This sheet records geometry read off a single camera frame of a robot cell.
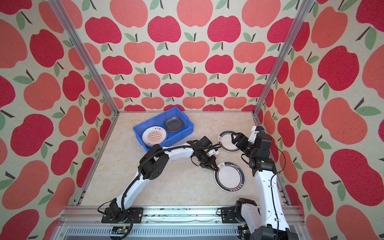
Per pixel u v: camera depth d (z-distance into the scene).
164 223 0.73
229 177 0.86
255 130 0.69
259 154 0.57
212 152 0.91
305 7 0.70
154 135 1.04
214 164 0.88
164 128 1.07
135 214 0.77
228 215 0.73
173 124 1.12
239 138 0.69
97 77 0.99
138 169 0.63
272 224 0.39
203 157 0.84
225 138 1.05
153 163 0.60
